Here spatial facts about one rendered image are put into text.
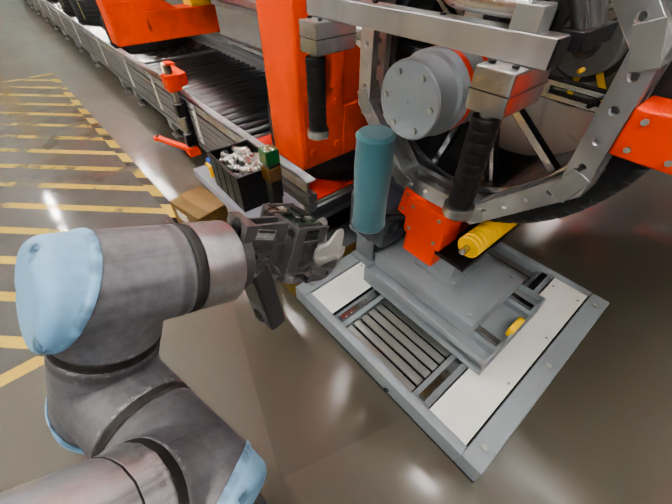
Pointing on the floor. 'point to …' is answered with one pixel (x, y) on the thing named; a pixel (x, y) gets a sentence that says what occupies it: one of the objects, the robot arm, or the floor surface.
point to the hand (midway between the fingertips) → (336, 252)
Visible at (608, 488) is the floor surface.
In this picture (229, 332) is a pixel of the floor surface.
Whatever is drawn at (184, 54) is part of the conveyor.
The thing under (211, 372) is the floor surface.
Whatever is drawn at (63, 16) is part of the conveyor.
